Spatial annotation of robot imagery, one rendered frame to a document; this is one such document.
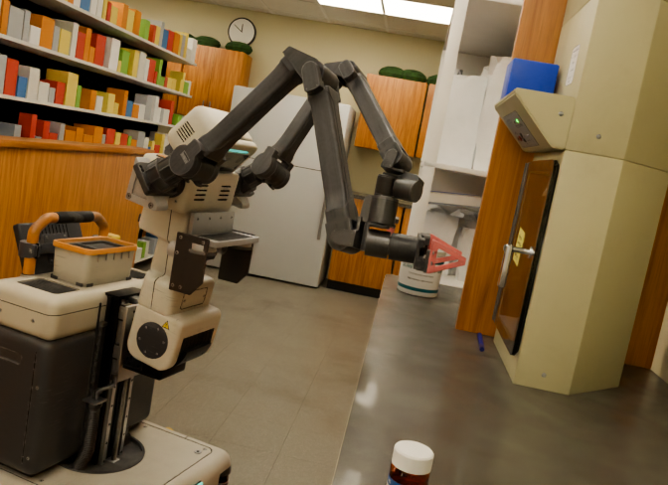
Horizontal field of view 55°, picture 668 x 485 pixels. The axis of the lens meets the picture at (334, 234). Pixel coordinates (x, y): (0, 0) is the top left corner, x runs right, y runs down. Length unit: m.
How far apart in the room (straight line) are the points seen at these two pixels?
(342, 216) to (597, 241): 0.51
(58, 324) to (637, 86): 1.51
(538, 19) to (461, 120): 1.05
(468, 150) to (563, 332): 1.44
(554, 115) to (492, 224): 0.45
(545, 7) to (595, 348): 0.82
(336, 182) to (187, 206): 0.54
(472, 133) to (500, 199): 1.03
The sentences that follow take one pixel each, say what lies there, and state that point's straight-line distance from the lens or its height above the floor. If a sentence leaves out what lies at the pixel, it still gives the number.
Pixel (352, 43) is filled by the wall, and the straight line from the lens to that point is 7.00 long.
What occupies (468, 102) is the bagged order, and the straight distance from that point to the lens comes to 2.70.
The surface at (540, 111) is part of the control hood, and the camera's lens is 1.32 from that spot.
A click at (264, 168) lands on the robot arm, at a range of 1.97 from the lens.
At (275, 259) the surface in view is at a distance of 6.37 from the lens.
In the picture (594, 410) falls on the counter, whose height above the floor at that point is 0.94.
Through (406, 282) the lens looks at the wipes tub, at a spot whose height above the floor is 0.97.
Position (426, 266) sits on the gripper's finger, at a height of 1.14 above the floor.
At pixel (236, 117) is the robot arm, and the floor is 1.37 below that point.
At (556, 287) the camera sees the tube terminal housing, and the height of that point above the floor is 1.15.
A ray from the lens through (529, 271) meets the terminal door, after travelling 1.34.
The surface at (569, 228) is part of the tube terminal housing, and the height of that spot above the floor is 1.27.
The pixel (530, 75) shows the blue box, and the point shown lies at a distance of 1.52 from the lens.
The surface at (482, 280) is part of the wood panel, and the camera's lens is 1.69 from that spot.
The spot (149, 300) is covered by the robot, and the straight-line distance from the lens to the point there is 1.89.
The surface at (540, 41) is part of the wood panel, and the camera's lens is 1.72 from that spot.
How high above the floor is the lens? 1.32
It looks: 7 degrees down
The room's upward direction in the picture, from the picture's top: 10 degrees clockwise
